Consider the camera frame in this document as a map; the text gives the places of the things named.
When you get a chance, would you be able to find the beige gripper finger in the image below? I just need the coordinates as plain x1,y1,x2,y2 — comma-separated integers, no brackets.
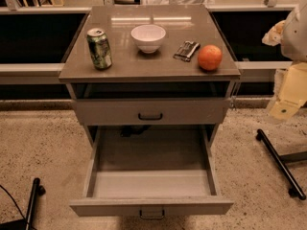
268,62,307,121
262,20,285,46

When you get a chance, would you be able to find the orange-red apple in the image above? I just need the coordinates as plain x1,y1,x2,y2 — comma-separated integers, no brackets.
198,45,223,71

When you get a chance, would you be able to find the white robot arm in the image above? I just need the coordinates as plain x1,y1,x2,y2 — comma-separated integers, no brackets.
262,0,307,121

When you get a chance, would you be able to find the grey drawer cabinet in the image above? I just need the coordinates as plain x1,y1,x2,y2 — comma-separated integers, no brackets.
59,5,240,139

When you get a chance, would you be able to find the open grey lower drawer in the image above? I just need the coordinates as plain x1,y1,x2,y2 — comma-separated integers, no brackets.
70,126,233,219

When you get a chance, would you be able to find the closed grey upper drawer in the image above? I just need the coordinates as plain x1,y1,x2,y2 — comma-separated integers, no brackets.
73,98,229,126

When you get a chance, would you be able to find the black stand leg right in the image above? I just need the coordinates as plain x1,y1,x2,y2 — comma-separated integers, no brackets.
256,129,307,200

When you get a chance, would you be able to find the black stand leg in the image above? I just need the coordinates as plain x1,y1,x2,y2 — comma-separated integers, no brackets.
0,177,46,230
256,129,307,200

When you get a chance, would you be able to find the dark snack packet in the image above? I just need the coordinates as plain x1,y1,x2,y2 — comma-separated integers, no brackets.
173,41,200,62

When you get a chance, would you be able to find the white bowl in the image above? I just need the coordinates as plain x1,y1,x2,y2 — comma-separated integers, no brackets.
130,24,166,54

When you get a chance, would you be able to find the green soda can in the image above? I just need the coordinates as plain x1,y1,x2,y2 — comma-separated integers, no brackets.
86,28,112,70

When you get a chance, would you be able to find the metal railing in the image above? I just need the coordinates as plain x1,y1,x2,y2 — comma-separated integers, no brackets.
0,0,307,85

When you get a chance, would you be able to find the black stand leg left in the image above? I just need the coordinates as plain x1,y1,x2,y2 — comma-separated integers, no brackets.
0,177,46,230

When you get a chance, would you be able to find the black cable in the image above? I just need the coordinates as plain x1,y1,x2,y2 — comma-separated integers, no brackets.
0,184,27,220

